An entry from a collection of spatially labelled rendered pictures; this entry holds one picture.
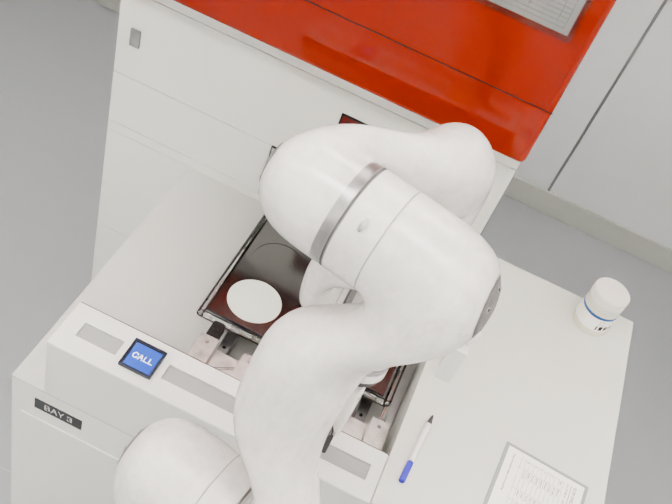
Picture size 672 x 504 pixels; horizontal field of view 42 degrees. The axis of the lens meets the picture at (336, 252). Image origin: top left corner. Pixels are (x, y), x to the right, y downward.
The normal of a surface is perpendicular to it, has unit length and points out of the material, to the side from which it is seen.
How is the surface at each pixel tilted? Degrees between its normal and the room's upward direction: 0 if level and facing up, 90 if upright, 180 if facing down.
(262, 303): 0
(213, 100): 90
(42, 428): 90
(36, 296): 0
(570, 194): 90
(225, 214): 0
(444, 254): 26
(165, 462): 20
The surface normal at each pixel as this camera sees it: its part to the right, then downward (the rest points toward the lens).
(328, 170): 0.00, -0.37
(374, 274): -0.44, 0.42
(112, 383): -0.35, 0.62
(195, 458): 0.26, -0.62
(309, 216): -0.36, 0.22
